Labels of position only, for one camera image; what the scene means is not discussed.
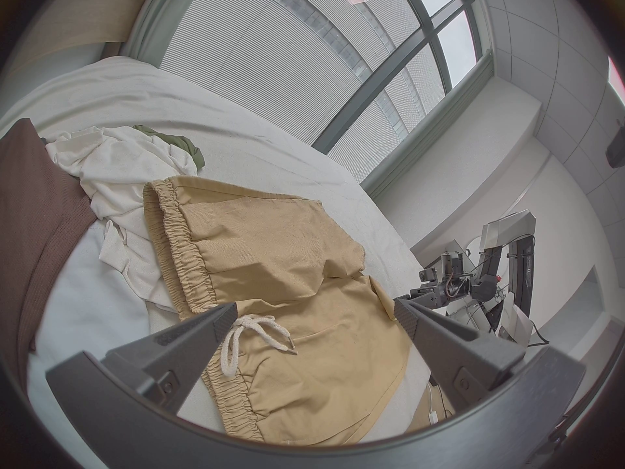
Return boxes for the brown ribbed cloth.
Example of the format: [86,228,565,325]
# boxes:
[0,118,98,355]

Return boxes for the green garment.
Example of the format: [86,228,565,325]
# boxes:
[133,125,205,170]

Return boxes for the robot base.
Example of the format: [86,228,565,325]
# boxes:
[447,235,533,349]

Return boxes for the window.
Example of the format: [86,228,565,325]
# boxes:
[119,0,496,199]

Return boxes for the tan shorts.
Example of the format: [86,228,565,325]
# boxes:
[143,175,408,447]

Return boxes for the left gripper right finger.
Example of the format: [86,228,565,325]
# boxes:
[393,298,527,413]

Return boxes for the black cable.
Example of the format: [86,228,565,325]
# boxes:
[527,318,551,347]

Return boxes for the white garment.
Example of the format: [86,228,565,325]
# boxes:
[45,125,206,314]

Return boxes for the bed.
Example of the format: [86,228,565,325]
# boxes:
[0,0,457,450]

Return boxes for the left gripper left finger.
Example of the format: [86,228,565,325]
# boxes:
[103,303,239,414]

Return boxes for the white cable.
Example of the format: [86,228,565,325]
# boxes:
[424,380,455,425]

